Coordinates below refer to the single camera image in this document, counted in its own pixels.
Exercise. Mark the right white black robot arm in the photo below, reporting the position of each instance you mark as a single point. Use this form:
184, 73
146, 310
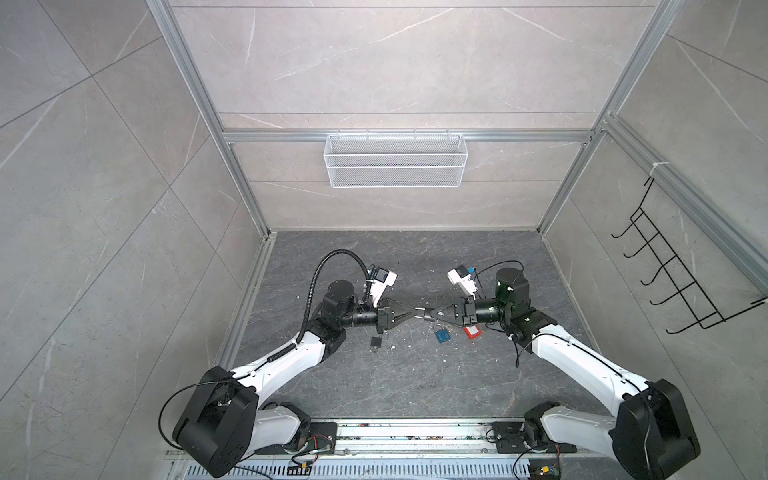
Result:
647, 428

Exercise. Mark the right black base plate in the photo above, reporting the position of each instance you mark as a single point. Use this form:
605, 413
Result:
519, 435

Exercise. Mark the blue padlock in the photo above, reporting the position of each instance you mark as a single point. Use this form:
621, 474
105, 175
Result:
442, 334

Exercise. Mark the black wire hook rack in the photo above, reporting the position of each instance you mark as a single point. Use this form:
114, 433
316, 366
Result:
684, 284

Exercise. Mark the red padlock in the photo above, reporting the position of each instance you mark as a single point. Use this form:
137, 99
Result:
472, 331

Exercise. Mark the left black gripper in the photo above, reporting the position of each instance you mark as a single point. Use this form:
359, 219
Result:
383, 315

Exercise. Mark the white wire mesh basket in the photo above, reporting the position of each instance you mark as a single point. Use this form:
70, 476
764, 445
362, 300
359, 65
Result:
391, 160

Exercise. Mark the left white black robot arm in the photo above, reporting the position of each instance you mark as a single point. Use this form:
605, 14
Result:
228, 416

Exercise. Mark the aluminium front rail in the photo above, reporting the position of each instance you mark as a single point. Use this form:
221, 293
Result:
431, 436

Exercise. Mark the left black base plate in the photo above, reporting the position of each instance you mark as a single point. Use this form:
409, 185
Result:
321, 435

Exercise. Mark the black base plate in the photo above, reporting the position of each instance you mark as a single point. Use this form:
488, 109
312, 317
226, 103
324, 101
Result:
321, 435
519, 435

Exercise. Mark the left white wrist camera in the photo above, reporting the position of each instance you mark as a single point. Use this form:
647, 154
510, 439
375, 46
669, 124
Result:
379, 280

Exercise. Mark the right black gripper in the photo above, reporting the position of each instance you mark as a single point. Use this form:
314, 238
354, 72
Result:
469, 308

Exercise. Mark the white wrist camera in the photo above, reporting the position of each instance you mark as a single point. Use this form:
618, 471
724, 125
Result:
462, 277
379, 280

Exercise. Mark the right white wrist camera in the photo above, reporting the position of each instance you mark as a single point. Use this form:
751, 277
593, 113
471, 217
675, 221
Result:
462, 277

